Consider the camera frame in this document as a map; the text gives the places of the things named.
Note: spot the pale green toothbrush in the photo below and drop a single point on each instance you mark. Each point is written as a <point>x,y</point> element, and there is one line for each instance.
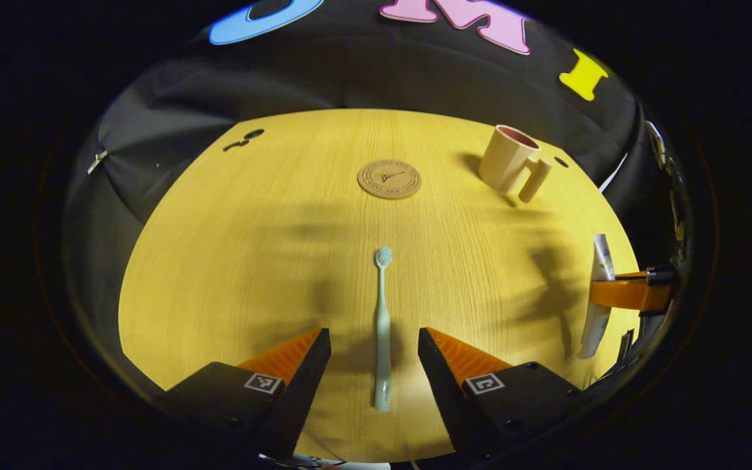
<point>383,326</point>

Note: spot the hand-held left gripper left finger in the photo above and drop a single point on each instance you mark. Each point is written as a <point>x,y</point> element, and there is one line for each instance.
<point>304,398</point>

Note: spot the round cork coaster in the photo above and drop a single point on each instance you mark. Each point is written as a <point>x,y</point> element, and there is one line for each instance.
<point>389,179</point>

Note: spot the white cloth clip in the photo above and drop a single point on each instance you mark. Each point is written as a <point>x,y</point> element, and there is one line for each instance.
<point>96,162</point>

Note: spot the white toothpaste tube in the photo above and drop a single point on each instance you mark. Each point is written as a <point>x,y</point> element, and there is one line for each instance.
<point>595,326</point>

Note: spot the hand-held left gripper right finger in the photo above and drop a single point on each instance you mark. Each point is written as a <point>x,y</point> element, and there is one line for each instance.
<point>444,391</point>

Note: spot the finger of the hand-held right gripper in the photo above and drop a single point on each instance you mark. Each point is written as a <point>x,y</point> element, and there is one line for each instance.
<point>630,294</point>

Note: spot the black backdrop cloth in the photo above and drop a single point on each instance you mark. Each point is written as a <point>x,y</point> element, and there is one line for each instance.
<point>350,72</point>

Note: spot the metal backdrop stand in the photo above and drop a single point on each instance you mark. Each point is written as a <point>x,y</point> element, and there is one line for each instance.
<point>666,176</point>

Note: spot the beige cup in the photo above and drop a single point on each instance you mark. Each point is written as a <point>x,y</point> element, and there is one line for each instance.
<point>503,163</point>

